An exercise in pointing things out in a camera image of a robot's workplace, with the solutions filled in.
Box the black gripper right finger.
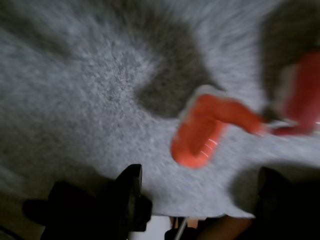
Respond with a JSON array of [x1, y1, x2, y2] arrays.
[[256, 166, 320, 240]]

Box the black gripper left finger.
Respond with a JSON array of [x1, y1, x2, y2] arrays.
[[69, 163, 144, 240]]

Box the orange shrimp sushi figure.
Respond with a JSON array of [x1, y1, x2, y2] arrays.
[[170, 85, 267, 168]]

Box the red tuna sushi figure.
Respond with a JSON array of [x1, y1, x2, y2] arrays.
[[265, 49, 320, 137]]

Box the grey felt mat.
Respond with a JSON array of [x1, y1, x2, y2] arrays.
[[239, 0, 320, 220], [0, 0, 273, 219]]

